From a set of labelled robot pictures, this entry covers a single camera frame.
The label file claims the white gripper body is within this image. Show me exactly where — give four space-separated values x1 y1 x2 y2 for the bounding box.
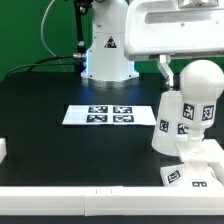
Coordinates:
124 0 224 61

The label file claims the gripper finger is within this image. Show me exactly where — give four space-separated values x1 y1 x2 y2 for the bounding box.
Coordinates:
157 55 180 90

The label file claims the white lamp bulb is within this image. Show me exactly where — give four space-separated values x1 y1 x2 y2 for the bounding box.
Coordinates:
180 60 224 151

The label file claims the white lamp shade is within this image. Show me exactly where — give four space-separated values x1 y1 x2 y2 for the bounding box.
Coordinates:
152 91 188 156

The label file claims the white lamp base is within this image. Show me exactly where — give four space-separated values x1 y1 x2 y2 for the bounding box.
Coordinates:
160 140 224 189

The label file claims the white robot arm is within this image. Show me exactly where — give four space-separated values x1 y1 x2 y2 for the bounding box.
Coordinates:
81 0 224 89

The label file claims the white marker sheet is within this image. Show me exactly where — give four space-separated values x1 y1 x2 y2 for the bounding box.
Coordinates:
62 105 156 126

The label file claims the black cable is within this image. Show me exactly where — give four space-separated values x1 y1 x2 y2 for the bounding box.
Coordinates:
2 0 93 82

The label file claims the grey cable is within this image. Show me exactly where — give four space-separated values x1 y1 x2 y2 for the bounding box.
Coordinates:
40 0 68 71

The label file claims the white front fence rail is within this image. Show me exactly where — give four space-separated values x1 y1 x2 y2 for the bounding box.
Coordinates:
0 186 224 216

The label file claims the white left fence rail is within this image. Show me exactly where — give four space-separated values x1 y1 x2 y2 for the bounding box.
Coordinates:
0 138 7 164

